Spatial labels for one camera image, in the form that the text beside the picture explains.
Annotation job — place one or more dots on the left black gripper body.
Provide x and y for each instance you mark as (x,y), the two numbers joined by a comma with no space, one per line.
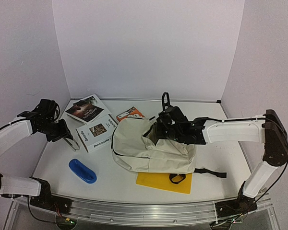
(54,132)

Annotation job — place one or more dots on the silver metal stapler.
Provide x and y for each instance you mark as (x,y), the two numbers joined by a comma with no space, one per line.
(76,146)

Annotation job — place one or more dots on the white Decorate furniture book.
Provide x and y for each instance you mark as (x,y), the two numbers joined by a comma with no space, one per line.
(97,133)

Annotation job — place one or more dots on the blue glasses case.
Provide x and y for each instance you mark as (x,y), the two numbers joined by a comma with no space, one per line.
(82,171)

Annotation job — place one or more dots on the beige canvas backpack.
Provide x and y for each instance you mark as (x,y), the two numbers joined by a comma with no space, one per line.
(135,149)

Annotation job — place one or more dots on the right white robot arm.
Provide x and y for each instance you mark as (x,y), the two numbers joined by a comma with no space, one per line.
(266,130)

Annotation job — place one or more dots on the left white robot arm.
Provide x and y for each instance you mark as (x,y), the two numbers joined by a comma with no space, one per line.
(20,141)

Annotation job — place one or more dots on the black Three Days book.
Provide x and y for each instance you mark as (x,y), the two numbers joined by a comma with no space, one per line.
(84,112)

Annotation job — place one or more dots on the white palm leaf book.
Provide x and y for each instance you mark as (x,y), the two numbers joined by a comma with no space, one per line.
(94,99)

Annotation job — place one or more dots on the orange comic book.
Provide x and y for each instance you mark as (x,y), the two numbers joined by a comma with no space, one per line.
(132,112)

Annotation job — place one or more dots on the yellow plastic folder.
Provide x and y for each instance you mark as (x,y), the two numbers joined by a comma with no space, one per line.
(162,181)

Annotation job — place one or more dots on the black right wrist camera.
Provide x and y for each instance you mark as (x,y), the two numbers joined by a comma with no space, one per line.
(170,111)

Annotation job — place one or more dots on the aluminium table edge rail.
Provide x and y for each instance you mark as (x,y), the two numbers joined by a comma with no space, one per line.
(158,100)

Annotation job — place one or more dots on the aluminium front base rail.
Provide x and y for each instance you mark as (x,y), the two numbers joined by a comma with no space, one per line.
(132,205)

